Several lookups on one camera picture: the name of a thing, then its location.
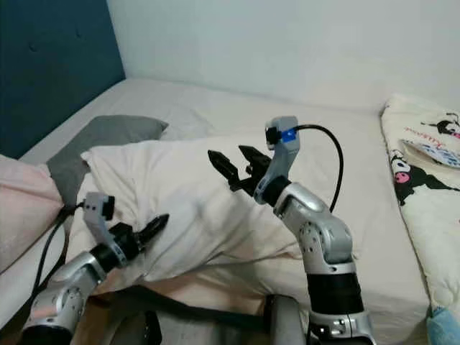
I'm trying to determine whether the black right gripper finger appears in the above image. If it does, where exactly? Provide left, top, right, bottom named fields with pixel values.
left=238, top=145, right=273, bottom=174
left=207, top=149, right=242, bottom=192

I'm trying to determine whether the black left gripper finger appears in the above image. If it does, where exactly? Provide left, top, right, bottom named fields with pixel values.
left=139, top=213, right=170, bottom=249

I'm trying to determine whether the large cream pillow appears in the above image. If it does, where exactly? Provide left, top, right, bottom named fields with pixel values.
left=67, top=135, right=304, bottom=293

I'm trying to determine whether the grey pillow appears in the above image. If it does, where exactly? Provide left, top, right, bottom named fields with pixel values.
left=46, top=114, right=169, bottom=211

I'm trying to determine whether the pink pillow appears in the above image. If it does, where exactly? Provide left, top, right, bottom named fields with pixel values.
left=0, top=159, right=68, bottom=272

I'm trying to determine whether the cream sheeted bed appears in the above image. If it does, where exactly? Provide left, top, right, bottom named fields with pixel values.
left=0, top=77, right=460, bottom=345

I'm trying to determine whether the dark left robot leg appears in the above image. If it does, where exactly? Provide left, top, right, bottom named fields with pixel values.
left=114, top=309, right=163, bottom=345

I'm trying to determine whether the grey right robot leg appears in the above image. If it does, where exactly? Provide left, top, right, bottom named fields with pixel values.
left=262, top=293, right=314, bottom=345

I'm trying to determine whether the cartoon print cream blanket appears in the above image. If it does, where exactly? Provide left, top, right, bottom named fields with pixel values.
left=380, top=93, right=460, bottom=326

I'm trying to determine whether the teal padded headboard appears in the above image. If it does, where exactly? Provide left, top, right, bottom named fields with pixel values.
left=0, top=0, right=127, bottom=161

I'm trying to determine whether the light blue fluffy item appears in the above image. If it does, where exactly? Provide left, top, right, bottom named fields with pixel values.
left=425, top=305, right=460, bottom=345

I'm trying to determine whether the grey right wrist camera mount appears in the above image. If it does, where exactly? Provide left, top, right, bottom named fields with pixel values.
left=254, top=116, right=300, bottom=206

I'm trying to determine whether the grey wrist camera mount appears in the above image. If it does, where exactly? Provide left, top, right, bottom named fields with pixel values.
left=82, top=192, right=117, bottom=254
left=254, top=116, right=300, bottom=206

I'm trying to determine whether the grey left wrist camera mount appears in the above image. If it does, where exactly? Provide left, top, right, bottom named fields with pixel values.
left=82, top=192, right=117, bottom=254

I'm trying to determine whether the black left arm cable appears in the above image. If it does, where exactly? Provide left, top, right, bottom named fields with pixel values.
left=32, top=203, right=87, bottom=290

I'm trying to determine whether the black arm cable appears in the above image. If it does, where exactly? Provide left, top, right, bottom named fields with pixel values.
left=32, top=203, right=87, bottom=290
left=293, top=124, right=346, bottom=214

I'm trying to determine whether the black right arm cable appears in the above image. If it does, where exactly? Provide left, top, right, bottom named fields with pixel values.
left=293, top=124, right=346, bottom=214

